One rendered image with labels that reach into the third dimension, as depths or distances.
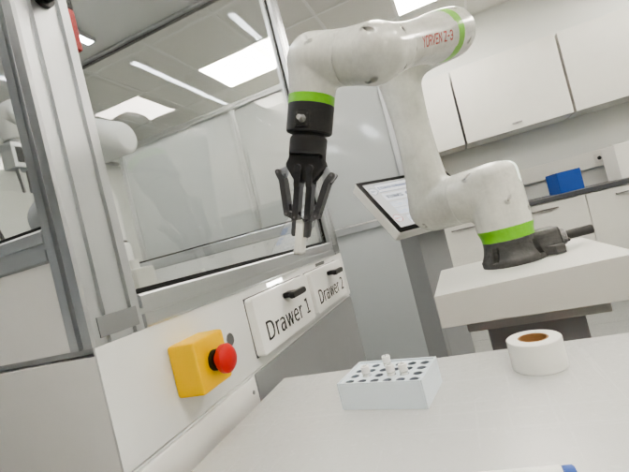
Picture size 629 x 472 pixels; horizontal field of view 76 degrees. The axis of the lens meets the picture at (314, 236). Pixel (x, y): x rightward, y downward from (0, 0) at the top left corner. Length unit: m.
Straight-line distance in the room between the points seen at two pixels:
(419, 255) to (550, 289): 0.93
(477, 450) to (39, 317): 0.50
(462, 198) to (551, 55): 3.37
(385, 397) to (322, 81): 0.55
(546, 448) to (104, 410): 0.46
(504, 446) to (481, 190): 0.67
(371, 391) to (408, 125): 0.76
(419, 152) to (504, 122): 3.07
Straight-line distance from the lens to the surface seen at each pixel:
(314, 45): 0.81
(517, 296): 0.90
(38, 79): 0.59
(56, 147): 0.56
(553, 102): 4.25
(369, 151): 2.54
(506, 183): 1.04
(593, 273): 0.92
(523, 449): 0.48
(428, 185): 1.11
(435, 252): 1.81
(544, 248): 1.08
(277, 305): 0.85
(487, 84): 4.24
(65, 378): 0.57
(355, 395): 0.61
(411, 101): 1.17
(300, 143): 0.80
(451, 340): 1.85
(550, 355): 0.63
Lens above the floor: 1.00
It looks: 1 degrees up
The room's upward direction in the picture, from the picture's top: 14 degrees counter-clockwise
